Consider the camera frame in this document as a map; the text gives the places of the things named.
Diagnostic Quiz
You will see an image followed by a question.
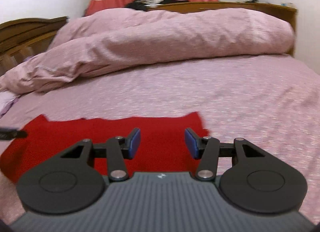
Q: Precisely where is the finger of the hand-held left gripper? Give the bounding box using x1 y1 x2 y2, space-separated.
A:
0 127 28 140

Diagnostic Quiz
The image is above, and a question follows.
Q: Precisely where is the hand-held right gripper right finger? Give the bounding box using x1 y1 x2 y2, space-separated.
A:
184 127 266 181

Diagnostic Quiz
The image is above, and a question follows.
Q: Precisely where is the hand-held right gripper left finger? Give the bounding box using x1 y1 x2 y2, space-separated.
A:
60 127 141 182

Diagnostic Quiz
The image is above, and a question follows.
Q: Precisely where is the red knit sweater black cuff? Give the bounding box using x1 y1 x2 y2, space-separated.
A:
0 111 211 184

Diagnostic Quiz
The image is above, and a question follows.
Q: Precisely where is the dark clothes pile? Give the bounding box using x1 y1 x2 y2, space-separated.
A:
124 0 190 12

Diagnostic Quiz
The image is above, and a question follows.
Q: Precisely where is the lilac cloth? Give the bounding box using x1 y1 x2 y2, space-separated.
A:
0 91 22 119

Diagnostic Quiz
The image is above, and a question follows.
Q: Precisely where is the bed with pink sheet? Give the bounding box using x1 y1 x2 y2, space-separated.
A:
0 53 320 226

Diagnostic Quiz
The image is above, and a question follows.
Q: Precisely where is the dark wooden side furniture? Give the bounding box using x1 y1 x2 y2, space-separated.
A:
0 16 70 77

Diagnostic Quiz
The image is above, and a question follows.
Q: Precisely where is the pink duvet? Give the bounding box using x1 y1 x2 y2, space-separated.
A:
0 8 295 95

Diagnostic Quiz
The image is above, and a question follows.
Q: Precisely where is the wooden headboard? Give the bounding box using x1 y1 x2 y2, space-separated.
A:
147 1 298 57

